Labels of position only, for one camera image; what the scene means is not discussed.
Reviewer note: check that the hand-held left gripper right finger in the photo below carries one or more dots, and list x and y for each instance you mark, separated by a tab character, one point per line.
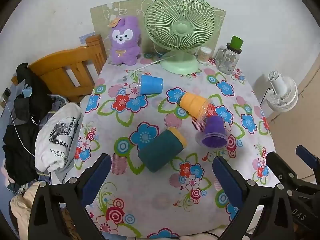
228	180

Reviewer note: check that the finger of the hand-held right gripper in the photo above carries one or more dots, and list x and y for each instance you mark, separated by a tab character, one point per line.
307	157
280	167

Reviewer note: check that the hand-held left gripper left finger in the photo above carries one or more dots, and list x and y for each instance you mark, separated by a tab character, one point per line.
93	180

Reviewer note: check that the dark teal cup yellow rim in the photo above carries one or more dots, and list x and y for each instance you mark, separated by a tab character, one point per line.
157	152

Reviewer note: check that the purple cup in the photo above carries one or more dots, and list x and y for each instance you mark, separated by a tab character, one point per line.
215	127

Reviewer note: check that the orange cup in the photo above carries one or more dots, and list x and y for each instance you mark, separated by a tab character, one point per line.
192	102

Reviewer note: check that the blue cup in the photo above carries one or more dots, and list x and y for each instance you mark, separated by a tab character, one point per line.
151	84

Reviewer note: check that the floral tablecloth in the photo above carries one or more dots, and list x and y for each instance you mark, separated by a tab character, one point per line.
150	205

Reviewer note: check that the white fan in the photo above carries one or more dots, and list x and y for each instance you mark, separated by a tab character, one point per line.
282	92

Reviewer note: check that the white printed t-shirt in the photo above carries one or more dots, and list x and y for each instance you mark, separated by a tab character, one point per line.
67	112

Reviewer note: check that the black clothing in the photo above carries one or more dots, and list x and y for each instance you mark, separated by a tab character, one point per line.
22	155

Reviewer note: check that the beige jacket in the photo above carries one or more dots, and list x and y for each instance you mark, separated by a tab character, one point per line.
20	205

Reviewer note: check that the glass mug green lid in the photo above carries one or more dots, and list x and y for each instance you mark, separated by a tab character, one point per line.
227	60

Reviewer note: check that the wooden chair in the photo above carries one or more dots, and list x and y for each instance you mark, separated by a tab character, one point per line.
55	65

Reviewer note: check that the cotton swab container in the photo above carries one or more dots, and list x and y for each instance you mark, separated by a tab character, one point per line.
203	55

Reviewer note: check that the purple plush bunny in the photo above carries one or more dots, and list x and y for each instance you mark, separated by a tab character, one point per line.
125	52

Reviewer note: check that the green desk fan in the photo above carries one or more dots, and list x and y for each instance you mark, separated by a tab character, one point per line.
180	27

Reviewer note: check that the wall outlet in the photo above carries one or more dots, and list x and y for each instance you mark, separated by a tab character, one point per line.
6	93

